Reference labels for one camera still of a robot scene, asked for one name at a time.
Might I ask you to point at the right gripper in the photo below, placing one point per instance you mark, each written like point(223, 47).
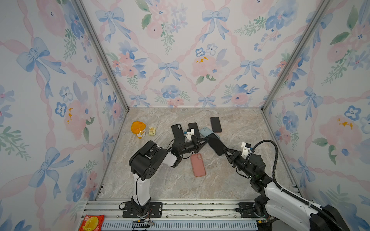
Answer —
point(233, 159)

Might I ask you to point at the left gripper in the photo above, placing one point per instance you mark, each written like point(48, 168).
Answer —
point(195, 143)

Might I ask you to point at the black phone screen up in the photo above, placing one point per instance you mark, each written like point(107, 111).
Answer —
point(216, 144)

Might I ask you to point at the pink phone case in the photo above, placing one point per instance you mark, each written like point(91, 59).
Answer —
point(198, 165)

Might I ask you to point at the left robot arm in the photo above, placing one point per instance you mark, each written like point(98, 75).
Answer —
point(147, 160)

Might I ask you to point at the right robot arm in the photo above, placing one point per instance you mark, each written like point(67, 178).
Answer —
point(281, 203)

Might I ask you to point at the light blue phone case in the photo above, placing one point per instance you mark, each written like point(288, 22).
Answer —
point(205, 131)

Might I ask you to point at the black phone middle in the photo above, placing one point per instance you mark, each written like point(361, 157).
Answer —
point(194, 126)

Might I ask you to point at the black phone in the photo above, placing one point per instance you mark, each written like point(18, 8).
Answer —
point(194, 126)
point(216, 124)

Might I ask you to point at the black phone far right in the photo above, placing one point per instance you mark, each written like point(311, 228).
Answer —
point(216, 124)

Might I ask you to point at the small yellow snack packet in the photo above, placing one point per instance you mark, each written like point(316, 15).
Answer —
point(152, 131)

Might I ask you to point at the orange lid yogurt cup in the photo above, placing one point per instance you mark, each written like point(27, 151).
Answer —
point(138, 129)

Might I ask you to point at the red chip bag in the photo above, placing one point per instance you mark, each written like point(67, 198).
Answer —
point(92, 223)

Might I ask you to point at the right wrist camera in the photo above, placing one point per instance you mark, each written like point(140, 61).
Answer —
point(246, 150)

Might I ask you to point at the black phone case with camera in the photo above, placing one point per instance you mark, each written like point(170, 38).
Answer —
point(178, 133)

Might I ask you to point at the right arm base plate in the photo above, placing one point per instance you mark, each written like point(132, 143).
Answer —
point(251, 210)

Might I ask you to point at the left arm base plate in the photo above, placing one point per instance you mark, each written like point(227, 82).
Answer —
point(149, 210)

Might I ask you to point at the aluminium rail frame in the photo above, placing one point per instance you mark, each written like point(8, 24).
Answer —
point(178, 215)

